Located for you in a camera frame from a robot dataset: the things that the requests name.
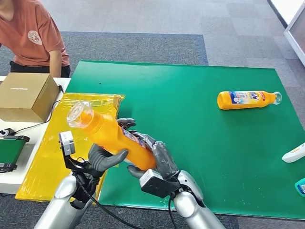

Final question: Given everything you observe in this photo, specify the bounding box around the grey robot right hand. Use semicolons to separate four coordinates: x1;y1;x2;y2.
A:
116;117;179;180

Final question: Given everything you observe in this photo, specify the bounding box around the orange detergent bottle clear cap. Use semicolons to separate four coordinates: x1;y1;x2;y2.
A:
66;101;157;172
217;90;282;111

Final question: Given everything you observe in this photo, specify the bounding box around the white plastic bottle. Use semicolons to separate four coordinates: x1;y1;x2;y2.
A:
281;142;305;164

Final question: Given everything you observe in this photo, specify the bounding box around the green mat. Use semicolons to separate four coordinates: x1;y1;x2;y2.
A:
66;60;305;220

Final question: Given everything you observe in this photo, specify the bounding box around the yellow film-wrapped board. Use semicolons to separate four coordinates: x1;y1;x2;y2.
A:
15;92;125;203

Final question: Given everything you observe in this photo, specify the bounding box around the white side table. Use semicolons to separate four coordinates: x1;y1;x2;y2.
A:
0;75;72;195

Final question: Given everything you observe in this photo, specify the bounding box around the teal plastic container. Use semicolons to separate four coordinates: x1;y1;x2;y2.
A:
294;177;305;198

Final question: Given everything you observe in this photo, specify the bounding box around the brown cardboard box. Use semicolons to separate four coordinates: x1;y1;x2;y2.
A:
0;72;60;123

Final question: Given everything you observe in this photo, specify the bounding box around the black device with green panel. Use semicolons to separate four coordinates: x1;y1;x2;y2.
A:
0;135;31;173

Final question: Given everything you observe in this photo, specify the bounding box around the small black device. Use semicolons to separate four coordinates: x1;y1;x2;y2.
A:
0;127;16;138

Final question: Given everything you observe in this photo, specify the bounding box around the person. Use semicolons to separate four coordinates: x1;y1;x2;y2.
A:
0;0;72;78

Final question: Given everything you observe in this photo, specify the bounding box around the white framed panel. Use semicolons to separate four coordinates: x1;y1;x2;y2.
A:
283;2;305;67

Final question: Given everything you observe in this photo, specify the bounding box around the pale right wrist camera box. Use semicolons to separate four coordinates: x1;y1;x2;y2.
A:
139;168;181;199

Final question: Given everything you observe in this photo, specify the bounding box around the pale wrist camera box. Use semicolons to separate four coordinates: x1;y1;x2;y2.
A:
139;168;181;199
58;130;76;157

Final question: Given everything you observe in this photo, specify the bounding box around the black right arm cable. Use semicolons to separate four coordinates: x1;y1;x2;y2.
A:
168;193;178;229

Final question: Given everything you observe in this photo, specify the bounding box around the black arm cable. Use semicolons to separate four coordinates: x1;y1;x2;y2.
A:
168;193;178;229
71;157;142;229

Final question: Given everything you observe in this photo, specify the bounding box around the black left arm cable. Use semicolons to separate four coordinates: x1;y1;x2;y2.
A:
71;157;142;229

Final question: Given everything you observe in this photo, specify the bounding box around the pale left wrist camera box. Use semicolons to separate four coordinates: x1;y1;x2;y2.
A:
58;130;76;157

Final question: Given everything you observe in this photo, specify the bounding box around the thin black cable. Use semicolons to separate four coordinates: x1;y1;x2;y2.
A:
14;84;64;135

